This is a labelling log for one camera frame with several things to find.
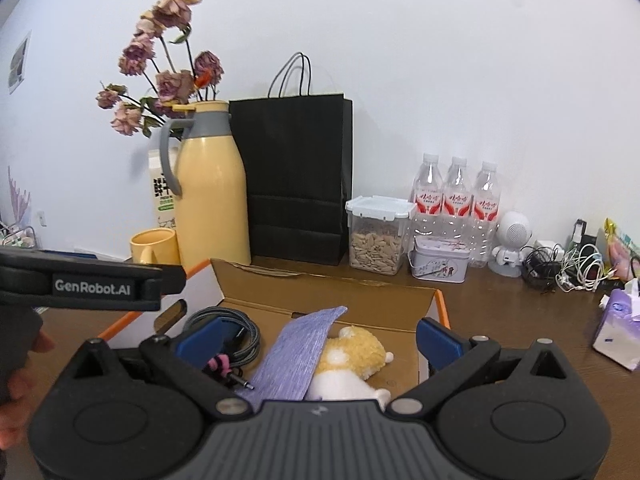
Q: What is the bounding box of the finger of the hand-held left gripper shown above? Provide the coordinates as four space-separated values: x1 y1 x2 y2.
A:
0 247 187 312

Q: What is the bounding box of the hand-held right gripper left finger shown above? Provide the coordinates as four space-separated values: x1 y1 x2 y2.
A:
67 316 256 419

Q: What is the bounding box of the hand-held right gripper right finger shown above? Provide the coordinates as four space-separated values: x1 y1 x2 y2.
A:
389 316 573 417

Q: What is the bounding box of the white plastic bag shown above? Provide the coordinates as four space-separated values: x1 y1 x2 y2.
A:
305 325 396 411

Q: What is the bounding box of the red cardboard box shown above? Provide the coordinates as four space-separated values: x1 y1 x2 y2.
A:
97 257 451 403

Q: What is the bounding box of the person's left hand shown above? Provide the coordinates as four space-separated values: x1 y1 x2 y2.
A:
0 329 56 451

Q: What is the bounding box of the yellow mug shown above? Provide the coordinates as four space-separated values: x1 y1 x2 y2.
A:
130 228 181 267

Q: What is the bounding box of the printed tin box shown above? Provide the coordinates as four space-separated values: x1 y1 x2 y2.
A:
407 236 470 281

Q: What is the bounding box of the white milk carton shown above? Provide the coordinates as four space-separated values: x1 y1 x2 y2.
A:
148 137 182 231

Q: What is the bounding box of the purple cloth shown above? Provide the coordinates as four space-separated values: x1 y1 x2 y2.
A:
235 305 348 403

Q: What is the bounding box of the clear seed container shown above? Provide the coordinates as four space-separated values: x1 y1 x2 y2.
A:
345 195 412 277

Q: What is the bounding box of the yellow thermos jug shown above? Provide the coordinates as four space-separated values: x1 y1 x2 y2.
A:
159 101 252 271

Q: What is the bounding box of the white robot figurine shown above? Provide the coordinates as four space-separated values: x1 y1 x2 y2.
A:
487 211 535 278

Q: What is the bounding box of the clear water bottle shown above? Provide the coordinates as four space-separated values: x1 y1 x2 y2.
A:
410 154 447 242
469 161 502 268
442 156 474 243

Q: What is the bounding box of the small black device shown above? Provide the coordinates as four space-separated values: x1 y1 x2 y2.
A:
570 219 608 261

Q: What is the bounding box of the purple tissue pack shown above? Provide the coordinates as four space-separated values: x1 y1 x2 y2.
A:
592 280 640 371

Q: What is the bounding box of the black paper bag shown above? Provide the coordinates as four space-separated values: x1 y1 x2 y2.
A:
229 52 354 266

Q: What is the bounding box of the colourful snack packet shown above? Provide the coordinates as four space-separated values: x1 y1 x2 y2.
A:
602 217 640 281

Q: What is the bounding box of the dried pink rose bouquet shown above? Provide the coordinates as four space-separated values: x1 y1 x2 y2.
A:
96 0 225 138

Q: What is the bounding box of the pink striped audio cable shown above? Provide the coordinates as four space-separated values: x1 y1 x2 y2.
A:
202 352 256 391

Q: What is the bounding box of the grey braided cable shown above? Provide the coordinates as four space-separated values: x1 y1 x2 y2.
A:
182 308 262 366

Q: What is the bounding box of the metal wire rack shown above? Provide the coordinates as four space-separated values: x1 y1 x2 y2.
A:
0 221 38 250

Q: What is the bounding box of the purple wall sticker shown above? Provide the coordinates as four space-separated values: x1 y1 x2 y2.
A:
6 165 33 233

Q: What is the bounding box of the black cable bundle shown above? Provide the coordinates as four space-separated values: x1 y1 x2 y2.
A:
522 242 568 291

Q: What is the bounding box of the white cable bundle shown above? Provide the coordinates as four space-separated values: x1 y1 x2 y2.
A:
554 245 608 293

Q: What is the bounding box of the wall picture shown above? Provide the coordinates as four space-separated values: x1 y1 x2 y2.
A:
7 30 32 95

